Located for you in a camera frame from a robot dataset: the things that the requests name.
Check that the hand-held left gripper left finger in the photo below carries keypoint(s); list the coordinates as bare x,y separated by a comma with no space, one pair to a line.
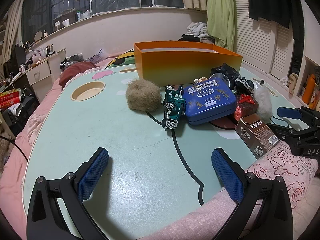
93,173

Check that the black lace cloth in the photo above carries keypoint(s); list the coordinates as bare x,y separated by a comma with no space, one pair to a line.
246,86

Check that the orange bottle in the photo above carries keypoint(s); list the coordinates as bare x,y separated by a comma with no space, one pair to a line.
308,88

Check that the brown fluffy ball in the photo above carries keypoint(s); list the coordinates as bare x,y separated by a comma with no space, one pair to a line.
143,95

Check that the red foil item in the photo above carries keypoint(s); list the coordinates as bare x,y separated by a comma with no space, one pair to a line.
246,106

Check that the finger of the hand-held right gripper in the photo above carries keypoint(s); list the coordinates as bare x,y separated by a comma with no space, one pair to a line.
280,129
288,112

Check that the green curtain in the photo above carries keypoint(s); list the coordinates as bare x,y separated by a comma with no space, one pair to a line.
220,10

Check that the white clothes pile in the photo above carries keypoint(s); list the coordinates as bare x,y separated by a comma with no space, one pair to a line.
197,28

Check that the round silver tin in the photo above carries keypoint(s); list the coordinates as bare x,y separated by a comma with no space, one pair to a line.
220,78

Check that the dark red pillow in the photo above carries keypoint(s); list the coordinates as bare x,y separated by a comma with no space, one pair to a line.
77,71

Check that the orange cardboard box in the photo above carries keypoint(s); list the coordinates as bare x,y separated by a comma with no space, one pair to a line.
180,62

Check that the black clothes pile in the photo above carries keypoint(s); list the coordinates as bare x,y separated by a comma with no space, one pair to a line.
190,38

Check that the black hanging garment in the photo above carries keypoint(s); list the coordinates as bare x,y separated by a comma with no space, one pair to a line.
275,2

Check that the white cup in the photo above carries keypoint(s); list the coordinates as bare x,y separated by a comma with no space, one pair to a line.
65,23

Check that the brown cardboard pack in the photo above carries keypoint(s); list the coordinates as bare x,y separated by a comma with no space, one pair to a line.
257,137

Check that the beige curtain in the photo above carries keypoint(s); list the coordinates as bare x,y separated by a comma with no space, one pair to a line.
15,25

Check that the red printed package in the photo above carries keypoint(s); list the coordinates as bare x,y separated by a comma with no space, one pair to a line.
10,98

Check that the white shelf unit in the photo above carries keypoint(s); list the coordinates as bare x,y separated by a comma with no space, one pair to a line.
312,80

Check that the white fluffy pouch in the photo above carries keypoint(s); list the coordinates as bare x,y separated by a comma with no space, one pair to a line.
263,102

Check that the black plastic bag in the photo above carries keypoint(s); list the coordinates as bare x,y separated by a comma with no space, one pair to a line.
230,73

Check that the blue tin box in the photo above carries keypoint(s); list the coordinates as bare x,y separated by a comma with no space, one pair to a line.
207,102

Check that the green toy truck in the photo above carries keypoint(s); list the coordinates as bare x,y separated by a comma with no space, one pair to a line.
172,107

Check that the mint green desktop table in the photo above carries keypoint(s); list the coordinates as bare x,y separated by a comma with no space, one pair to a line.
125,142

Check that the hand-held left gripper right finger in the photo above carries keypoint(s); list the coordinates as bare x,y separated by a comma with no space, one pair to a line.
227,173

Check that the colourful cartoon cushion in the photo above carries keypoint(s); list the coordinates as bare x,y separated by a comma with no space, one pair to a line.
122,58

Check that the white drawer cabinet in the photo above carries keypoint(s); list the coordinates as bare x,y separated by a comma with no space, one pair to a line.
40,73

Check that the white louvered closet door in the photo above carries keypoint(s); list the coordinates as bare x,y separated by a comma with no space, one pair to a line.
257,30

